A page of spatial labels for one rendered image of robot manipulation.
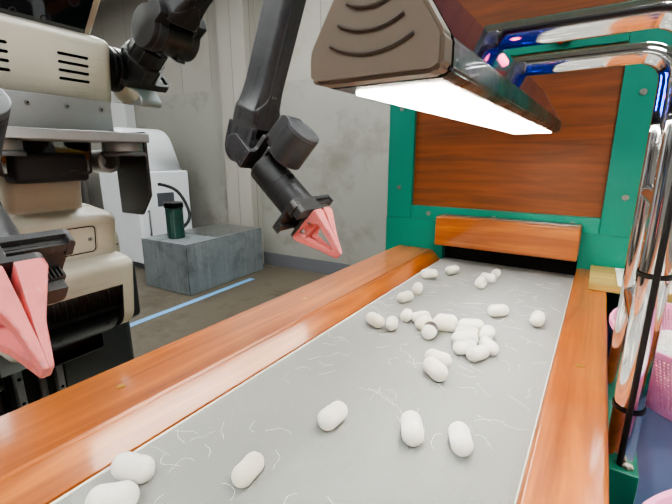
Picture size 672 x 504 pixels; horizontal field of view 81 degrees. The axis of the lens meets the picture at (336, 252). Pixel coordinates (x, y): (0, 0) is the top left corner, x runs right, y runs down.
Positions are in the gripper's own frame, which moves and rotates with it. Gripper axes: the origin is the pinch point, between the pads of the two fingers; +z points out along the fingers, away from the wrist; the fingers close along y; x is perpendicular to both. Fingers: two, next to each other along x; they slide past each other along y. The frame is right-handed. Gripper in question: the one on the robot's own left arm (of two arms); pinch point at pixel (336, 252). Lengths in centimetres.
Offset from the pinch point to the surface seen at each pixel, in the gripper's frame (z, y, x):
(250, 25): -247, 213, 63
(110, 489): 10.7, -39.9, 2.3
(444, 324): 19.1, 4.0, -4.0
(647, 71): 8, 47, -48
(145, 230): -187, 143, 236
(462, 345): 22.1, -1.7, -7.1
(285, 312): 2.5, -7.5, 9.4
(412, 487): 25.4, -25.4, -8.0
